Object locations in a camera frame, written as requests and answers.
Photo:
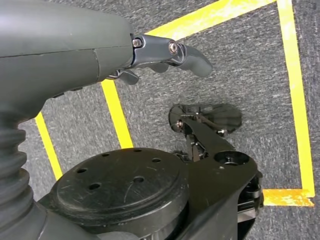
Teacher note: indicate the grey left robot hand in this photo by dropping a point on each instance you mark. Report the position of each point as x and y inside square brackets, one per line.
[62, 49]

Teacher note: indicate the black robot leg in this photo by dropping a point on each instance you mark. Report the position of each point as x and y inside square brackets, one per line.
[120, 185]

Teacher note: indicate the yellow floor tape marking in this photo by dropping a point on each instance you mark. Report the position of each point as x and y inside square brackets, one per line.
[297, 99]

